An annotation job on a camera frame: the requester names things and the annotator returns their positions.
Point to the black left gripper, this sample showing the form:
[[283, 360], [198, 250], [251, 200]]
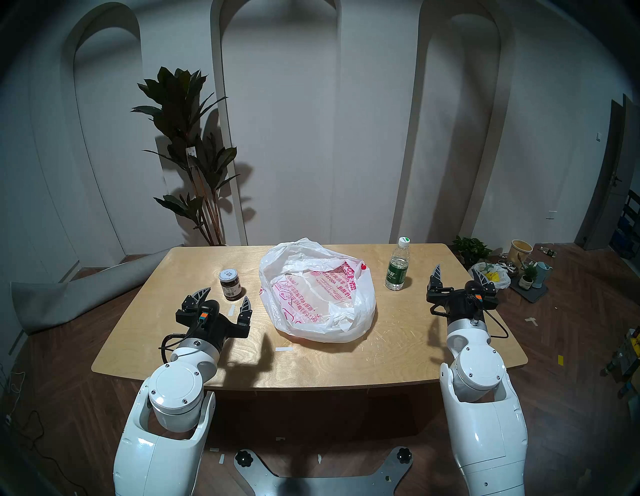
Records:
[[212, 325]]

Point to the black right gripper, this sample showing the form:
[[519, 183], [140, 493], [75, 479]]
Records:
[[465, 300]]

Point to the dark sauce jar white lid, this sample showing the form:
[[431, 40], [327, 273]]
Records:
[[230, 285]]

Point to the water bottle green label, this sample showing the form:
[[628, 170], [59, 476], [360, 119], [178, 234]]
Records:
[[397, 270]]

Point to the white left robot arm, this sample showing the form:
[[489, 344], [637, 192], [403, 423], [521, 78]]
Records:
[[175, 390]]

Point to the white bag with yellow contents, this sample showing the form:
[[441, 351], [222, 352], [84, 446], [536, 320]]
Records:
[[497, 276]]

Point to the white plastic bag red print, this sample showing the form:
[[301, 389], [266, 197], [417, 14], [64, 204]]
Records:
[[315, 295]]

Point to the small green leafy plant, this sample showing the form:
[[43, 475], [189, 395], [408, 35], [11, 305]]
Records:
[[470, 248]]

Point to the small succulent in white pot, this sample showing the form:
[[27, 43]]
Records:
[[527, 277]]

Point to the dark floor tray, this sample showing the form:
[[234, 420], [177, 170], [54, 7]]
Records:
[[531, 295]]

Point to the teal watering can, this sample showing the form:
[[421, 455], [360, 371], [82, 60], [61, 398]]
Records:
[[542, 274]]

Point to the small bottle lying on floor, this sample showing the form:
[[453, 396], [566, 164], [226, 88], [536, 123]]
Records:
[[548, 251]]

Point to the light wooden table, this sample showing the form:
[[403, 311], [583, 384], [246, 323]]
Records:
[[395, 345]]

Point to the rolled grey mat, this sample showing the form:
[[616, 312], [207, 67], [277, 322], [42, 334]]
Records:
[[75, 295]]

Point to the black base knob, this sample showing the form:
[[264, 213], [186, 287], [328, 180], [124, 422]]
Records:
[[404, 455], [244, 458]]

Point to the dark grey door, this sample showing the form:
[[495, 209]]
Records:
[[607, 190]]

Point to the stacked blue crates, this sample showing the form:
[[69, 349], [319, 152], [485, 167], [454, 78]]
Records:
[[629, 225]]

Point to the tall dark-leaved potted plant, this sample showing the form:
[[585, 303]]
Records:
[[185, 125]]

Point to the yellow and black equipment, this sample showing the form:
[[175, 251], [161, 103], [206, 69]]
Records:
[[627, 355]]

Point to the grey metal robot base plate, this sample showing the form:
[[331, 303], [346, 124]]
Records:
[[320, 484]]

